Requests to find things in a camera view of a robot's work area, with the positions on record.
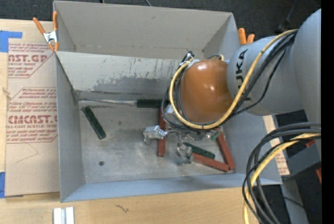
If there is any dark green flat block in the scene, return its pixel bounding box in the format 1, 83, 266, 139
82, 105, 107, 140
182, 141, 217, 160

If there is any red-brown flat block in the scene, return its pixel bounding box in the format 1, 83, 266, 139
192, 152, 231, 173
214, 131, 236, 171
157, 107, 168, 158

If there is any brown cardboard board red print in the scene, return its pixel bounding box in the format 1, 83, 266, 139
0, 18, 291, 199

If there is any dark-handled screwdriver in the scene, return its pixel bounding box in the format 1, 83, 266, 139
79, 98, 169, 109

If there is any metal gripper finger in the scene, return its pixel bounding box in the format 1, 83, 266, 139
142, 125, 168, 145
176, 143, 194, 166

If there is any grey metal bin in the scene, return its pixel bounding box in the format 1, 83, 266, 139
53, 0, 283, 203

